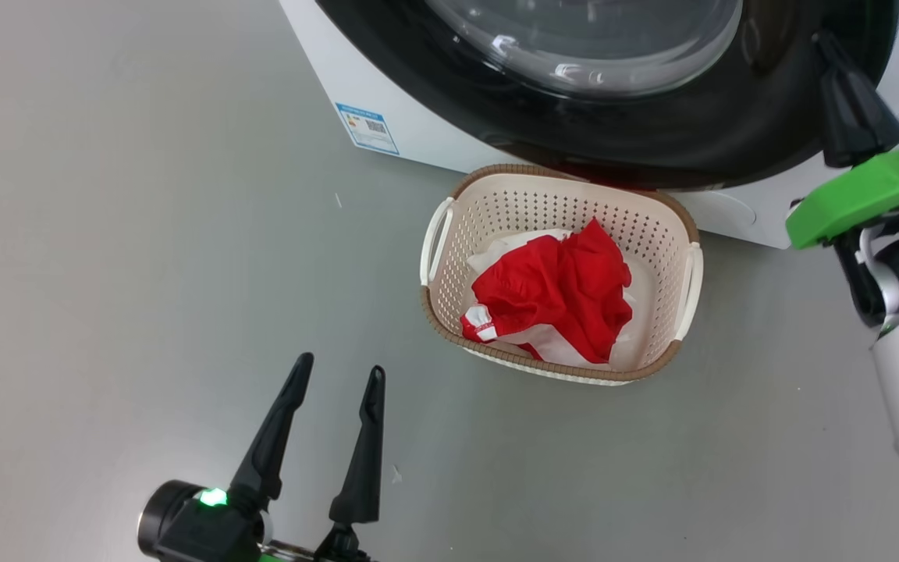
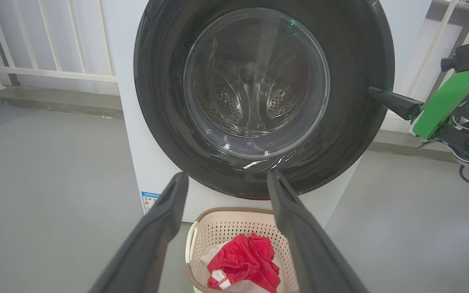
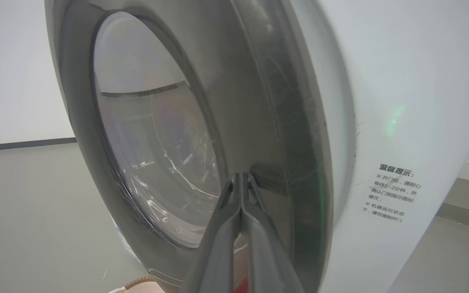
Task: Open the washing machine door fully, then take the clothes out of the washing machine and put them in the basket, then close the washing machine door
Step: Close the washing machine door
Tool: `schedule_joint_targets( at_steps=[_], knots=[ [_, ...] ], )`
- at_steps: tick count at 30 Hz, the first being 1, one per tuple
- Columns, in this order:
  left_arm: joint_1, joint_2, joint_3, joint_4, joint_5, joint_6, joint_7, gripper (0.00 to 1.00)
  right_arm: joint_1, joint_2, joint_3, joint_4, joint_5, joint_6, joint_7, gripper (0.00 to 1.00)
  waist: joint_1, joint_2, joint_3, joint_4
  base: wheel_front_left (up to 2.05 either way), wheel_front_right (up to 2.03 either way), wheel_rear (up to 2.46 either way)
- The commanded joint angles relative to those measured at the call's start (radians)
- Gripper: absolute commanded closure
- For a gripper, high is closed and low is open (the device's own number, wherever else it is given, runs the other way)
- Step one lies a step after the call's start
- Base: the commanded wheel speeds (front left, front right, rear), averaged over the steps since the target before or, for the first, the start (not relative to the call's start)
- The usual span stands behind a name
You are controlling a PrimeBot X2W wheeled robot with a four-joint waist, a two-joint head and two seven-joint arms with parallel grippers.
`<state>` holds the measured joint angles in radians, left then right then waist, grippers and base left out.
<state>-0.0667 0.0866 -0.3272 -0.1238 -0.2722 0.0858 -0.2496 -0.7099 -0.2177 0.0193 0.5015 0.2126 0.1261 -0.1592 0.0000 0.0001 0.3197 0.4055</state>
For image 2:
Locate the washing machine door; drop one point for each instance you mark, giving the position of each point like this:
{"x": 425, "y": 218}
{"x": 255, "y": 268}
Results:
{"x": 161, "y": 122}

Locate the white washing machine body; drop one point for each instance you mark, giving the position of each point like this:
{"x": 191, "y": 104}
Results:
{"x": 124, "y": 24}

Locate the red garment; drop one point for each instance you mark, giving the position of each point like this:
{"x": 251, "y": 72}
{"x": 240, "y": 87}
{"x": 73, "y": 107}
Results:
{"x": 246, "y": 256}

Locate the white metal railing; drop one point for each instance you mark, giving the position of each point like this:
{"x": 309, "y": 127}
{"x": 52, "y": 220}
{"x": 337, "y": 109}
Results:
{"x": 55, "y": 74}

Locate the cream perforated laundry basket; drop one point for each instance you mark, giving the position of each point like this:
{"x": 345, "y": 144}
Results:
{"x": 234, "y": 226}

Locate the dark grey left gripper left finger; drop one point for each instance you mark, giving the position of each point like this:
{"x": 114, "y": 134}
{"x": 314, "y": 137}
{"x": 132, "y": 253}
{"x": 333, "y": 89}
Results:
{"x": 149, "y": 244}

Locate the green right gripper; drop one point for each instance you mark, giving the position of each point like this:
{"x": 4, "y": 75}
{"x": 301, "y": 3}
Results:
{"x": 446, "y": 101}

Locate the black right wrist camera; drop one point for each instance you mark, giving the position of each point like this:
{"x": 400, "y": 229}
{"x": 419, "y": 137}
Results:
{"x": 468, "y": 56}

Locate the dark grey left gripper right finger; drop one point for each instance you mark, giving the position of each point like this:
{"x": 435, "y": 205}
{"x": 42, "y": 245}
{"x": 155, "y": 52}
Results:
{"x": 312, "y": 252}

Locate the blue energy label sticker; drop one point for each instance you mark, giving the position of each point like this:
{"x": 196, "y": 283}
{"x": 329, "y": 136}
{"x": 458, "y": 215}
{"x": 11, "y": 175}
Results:
{"x": 150, "y": 202}

